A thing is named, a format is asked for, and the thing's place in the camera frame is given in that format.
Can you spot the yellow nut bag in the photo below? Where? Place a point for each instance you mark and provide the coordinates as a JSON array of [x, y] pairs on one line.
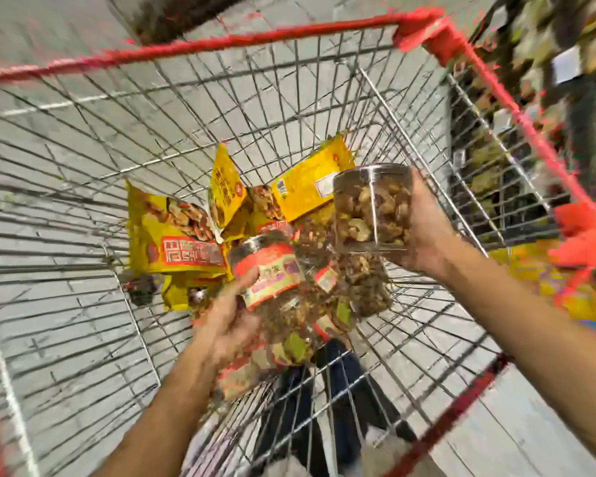
[[226, 189], [174, 233], [308, 179]]

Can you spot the red-label clear nut jar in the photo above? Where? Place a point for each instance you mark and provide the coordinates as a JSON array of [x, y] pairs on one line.
[[268, 273], [373, 208]]

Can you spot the person's left forearm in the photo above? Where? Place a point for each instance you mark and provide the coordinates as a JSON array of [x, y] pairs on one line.
[[169, 412]]

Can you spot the flat yellow box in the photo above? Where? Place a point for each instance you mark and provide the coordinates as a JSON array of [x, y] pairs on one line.
[[546, 283]]

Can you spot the pile of snacks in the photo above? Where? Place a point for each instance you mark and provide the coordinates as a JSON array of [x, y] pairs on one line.
[[358, 288]]

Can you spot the person's dark trousers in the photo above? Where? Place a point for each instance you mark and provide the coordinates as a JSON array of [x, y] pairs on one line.
[[348, 402]]

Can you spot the person's right hand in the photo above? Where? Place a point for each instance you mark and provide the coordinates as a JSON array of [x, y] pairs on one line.
[[432, 238]]

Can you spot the person's right forearm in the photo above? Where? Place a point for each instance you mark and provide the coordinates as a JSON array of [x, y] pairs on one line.
[[536, 333]]

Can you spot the white printed display stand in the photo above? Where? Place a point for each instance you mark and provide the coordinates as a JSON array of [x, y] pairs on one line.
[[189, 15]]

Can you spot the person's left hand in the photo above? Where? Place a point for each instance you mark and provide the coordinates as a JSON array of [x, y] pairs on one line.
[[224, 333]]

